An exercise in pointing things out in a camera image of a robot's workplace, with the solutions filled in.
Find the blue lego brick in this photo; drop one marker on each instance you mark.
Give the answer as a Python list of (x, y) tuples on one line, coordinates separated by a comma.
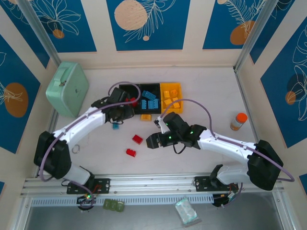
[(116, 126), (144, 104), (153, 104), (148, 95)]

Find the red lego brick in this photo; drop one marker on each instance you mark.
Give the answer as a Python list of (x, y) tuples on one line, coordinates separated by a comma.
[(130, 99), (136, 103), (131, 152), (137, 139)]

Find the yellow lego brick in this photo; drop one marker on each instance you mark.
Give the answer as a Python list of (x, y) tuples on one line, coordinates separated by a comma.
[(167, 102), (176, 105), (145, 117), (175, 99), (173, 91), (166, 93)]

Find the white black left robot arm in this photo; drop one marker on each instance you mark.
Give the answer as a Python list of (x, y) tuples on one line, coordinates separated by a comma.
[(81, 128)]

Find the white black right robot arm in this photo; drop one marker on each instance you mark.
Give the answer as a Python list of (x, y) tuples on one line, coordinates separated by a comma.
[(227, 149)]

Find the yellow plastic bin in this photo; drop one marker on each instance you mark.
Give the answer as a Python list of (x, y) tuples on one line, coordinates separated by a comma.
[(180, 110)]

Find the black plastic bin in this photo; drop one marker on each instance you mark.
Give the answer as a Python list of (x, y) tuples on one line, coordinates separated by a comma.
[(130, 91), (157, 87)]

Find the mint green carry case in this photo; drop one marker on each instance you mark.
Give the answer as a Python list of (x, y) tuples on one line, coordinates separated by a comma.
[(69, 88)]

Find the metal scissor tongs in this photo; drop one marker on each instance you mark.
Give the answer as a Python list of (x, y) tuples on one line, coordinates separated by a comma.
[(73, 148)]

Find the orange capped bottle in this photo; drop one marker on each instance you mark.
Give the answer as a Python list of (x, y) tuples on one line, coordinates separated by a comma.
[(241, 118)]

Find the clear plastic packet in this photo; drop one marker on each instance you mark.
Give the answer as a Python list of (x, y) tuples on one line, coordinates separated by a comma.
[(187, 210)]

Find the small circuit board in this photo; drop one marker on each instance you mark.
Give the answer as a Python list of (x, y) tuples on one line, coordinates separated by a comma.
[(86, 198)]

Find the green segmented pad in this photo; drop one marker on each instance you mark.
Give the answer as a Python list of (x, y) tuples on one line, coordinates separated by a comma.
[(114, 205)]

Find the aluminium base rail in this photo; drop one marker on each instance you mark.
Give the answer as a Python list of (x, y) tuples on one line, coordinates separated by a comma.
[(153, 183)]

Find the aluminium frame post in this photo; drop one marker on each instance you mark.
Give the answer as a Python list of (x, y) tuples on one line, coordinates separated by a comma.
[(41, 36), (255, 36)]

